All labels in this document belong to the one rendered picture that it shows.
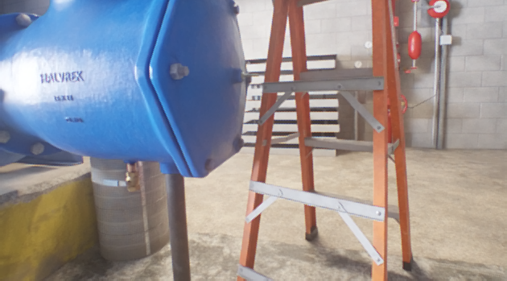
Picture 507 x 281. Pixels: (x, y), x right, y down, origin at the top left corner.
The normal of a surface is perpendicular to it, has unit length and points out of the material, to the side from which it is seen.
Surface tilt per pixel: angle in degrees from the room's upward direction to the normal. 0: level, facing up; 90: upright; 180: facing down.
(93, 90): 98
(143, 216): 90
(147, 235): 90
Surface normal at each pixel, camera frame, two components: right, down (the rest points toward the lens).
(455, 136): -0.26, 0.11
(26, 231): 0.96, 0.00
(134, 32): -0.25, -0.22
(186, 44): 0.88, -0.03
